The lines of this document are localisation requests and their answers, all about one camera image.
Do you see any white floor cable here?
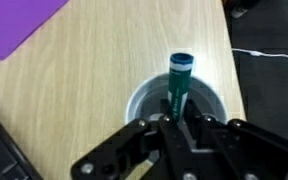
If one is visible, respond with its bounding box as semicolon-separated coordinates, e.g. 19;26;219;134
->
231;47;288;66

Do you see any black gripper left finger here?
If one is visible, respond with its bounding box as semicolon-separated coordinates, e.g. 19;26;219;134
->
70;98;199;180

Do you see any purple mat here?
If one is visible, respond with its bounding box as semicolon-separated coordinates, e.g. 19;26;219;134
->
0;0;70;62

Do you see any green marker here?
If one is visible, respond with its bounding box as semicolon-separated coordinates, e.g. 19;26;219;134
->
167;52;195;122

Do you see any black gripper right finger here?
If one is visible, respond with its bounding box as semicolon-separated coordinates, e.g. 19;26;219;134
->
182;98;288;180

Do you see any white paper cup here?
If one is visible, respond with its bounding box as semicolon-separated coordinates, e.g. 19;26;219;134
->
124;72;229;127

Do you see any black keyboard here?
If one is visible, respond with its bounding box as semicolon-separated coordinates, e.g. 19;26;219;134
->
0;101;44;180

